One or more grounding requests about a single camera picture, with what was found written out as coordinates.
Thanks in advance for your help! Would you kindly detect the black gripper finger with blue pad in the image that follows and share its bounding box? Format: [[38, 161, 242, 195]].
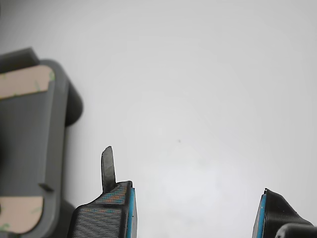
[[252, 187, 317, 238]]

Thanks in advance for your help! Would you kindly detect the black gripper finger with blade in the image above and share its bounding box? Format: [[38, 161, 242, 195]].
[[66, 145, 138, 238]]

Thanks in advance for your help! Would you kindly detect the grey plastic printed part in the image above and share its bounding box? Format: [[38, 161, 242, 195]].
[[0, 47, 84, 238]]

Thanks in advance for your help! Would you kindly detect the beige tape film green print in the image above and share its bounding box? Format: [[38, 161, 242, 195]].
[[0, 64, 56, 100], [0, 195, 45, 235]]

